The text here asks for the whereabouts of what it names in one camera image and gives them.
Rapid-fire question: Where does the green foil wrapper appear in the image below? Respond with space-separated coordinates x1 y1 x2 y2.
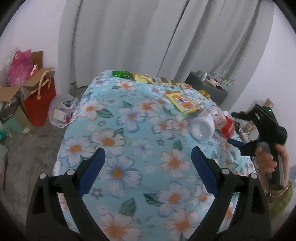
112 70 131 78

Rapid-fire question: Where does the person's right hand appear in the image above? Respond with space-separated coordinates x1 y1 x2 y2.
255 144 290 196

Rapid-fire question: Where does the dark grey side table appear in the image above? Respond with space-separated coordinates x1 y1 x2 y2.
185 71 234 106

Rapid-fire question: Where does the white grey curtain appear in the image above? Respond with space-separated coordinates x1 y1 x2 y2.
58 0 275 88

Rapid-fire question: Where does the red wrapper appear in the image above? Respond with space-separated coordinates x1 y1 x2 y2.
217 115 235 139

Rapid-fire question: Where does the gold foil wrapper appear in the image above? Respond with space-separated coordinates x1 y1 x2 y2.
131 73 155 84

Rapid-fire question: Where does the brown cardboard box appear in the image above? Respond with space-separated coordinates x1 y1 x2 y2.
1 51 45 133

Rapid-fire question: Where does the white plastic bag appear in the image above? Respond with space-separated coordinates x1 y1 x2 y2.
48 94 79 128

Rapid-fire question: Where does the red paper gift bag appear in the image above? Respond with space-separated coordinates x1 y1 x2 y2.
21 67 56 126

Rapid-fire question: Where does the yellow cracker packet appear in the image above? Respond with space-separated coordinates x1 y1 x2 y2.
165 91 200 116

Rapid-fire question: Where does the floral blue tablecloth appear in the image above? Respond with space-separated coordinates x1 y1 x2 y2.
52 70 258 241

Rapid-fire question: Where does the white plastic bottle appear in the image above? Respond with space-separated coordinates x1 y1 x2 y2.
191 105 221 141

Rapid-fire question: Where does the checkered beige box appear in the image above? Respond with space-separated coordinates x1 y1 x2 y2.
245 97 275 112

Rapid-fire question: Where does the pink plastic bag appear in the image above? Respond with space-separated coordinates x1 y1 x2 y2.
9 49 34 87

